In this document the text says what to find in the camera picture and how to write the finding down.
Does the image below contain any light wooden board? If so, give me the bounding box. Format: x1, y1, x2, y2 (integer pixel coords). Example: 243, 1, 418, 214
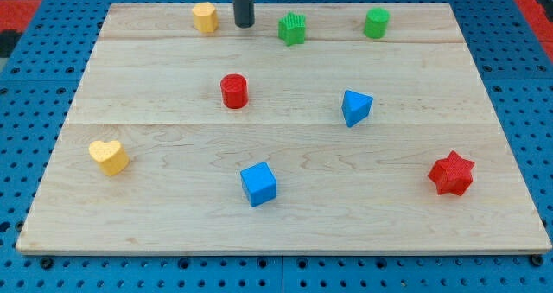
16, 3, 551, 256

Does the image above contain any red cylinder block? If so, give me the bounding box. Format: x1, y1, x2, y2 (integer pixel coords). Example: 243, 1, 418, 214
219, 73, 249, 109

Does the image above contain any red star block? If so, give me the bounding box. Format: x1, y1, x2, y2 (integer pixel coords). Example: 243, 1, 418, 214
428, 150, 475, 196

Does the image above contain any blue cube block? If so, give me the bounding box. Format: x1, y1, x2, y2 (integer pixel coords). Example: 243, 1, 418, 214
240, 162, 277, 207

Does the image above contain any green star block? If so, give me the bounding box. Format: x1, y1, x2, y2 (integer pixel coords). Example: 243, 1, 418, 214
278, 12, 306, 46

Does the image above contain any yellow heart block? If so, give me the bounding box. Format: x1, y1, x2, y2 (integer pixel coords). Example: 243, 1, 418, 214
88, 140, 130, 176

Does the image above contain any yellow hexagon block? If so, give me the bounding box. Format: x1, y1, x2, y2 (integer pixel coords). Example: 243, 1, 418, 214
192, 2, 219, 33

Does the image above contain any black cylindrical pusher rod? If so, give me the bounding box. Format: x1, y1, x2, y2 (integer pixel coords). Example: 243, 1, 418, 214
232, 0, 255, 29

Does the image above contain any blue triangle block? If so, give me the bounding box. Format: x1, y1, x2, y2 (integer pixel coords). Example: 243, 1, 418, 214
341, 90, 373, 128

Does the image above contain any green cylinder block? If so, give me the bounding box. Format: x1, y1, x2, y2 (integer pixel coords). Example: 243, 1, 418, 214
364, 7, 390, 39

